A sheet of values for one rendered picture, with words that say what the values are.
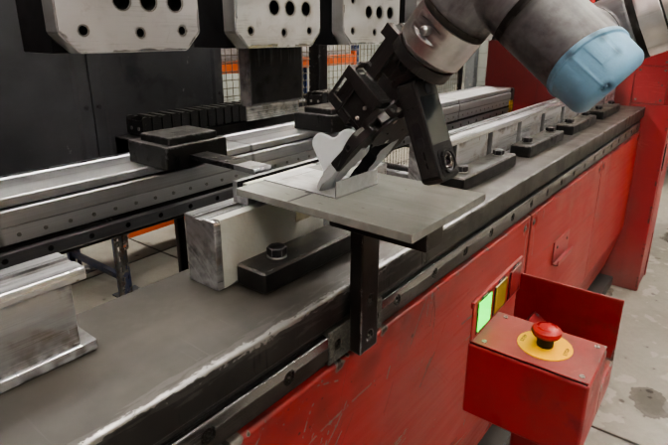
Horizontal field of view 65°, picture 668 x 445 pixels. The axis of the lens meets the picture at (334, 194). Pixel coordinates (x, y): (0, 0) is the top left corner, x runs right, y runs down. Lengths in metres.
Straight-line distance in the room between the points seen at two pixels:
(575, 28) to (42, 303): 0.54
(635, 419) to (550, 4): 1.71
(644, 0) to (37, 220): 0.78
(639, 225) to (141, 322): 2.46
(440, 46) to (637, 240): 2.38
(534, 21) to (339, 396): 0.54
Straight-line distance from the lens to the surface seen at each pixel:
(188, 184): 0.95
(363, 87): 0.59
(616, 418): 2.05
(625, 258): 2.88
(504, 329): 0.82
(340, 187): 0.63
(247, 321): 0.63
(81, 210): 0.85
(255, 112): 0.72
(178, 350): 0.59
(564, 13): 0.51
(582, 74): 0.50
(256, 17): 0.66
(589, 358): 0.80
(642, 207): 2.80
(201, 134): 0.89
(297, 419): 0.71
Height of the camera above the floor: 1.19
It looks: 17 degrees down
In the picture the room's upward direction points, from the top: straight up
